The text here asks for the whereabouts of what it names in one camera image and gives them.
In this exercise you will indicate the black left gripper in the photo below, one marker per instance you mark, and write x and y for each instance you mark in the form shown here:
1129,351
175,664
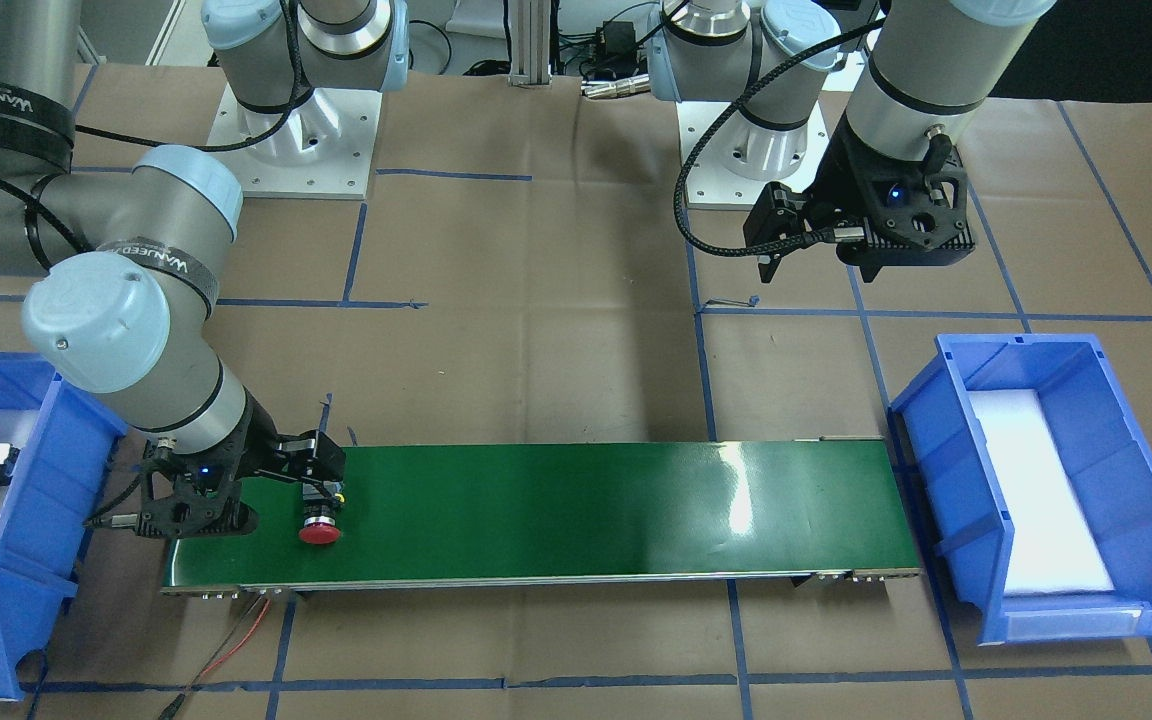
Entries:
844,176

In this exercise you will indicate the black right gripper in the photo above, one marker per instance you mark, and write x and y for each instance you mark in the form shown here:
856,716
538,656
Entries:
258,443

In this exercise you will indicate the red push button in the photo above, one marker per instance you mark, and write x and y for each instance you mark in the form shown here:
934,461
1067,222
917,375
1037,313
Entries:
320,510

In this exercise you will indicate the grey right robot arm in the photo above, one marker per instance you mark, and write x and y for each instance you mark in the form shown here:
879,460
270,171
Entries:
127,268

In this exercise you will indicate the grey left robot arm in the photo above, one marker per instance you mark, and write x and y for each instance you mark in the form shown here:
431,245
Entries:
933,64

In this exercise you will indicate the blue bin with buttons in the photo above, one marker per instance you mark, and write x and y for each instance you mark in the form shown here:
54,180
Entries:
57,479

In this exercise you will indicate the green conveyor belt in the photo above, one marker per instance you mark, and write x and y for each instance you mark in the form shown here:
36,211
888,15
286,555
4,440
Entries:
443,516

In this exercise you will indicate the blue empty bin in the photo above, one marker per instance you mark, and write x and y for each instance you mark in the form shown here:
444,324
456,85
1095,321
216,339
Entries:
1103,450

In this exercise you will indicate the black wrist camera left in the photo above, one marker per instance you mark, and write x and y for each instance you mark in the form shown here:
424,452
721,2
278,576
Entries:
927,207

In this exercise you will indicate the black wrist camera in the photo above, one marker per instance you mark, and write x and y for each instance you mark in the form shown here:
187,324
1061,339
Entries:
927,207
177,496

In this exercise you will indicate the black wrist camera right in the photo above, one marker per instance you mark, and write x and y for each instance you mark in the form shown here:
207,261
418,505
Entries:
177,496

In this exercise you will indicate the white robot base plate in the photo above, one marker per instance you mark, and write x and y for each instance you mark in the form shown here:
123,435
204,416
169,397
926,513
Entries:
324,151

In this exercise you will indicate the aluminium frame post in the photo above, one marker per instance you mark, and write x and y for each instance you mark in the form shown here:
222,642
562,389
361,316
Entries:
530,33

